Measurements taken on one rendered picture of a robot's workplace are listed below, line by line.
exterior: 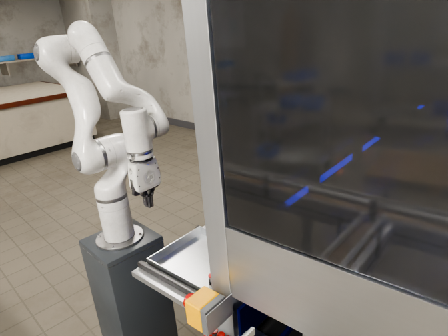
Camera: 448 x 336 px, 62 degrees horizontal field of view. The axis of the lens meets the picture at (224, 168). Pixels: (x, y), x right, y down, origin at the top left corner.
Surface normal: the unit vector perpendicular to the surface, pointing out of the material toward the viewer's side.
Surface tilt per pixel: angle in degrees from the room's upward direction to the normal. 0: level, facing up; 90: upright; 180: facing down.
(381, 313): 90
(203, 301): 0
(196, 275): 0
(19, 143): 90
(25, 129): 90
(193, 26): 90
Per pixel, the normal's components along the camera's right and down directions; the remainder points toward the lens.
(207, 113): -0.65, 0.32
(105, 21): 0.69, 0.22
